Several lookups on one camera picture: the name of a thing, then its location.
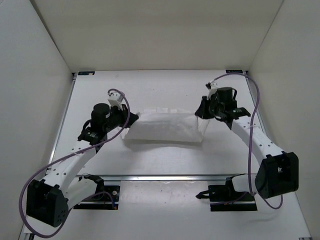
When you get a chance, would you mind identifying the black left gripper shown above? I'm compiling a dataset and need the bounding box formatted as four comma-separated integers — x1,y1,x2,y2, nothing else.
105,101,139,129

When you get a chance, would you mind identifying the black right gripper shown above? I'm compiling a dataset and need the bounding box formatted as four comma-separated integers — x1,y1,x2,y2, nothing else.
195,96,224,120

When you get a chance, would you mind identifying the white pleated skirt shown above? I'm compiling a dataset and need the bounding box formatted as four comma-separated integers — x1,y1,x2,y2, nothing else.
120,107,210,143

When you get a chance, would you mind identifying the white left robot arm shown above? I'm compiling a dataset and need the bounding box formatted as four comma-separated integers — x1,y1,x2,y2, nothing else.
26,103,139,227

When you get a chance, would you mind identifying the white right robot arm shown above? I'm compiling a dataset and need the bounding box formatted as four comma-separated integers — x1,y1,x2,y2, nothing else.
195,87,299,200

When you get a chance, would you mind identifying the blue label sticker right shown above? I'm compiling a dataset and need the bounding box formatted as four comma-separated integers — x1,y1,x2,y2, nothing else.
225,69,243,74

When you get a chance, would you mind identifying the blue label sticker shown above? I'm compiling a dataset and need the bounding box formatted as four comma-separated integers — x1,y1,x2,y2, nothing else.
77,71,95,76
225,69,243,74

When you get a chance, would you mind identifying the blue label sticker left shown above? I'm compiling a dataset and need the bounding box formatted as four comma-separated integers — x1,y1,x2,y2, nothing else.
77,71,95,76

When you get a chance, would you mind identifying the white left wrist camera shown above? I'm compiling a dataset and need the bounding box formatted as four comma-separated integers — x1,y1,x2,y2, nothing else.
108,91,124,111

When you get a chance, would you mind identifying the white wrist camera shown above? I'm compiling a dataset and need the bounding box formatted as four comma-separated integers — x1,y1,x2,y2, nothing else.
205,81,219,100
108,91,124,111

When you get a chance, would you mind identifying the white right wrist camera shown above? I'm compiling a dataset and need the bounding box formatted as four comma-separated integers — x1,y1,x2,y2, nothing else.
205,81,219,100

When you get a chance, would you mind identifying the aluminium table edge rail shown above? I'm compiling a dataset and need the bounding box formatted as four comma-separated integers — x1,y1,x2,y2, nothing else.
50,70,254,181

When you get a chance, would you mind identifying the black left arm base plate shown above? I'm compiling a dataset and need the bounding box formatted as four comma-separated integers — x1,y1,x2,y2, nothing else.
73,174,121,211

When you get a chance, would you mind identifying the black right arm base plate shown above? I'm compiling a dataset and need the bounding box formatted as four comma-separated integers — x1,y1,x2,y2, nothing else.
195,177,258,212

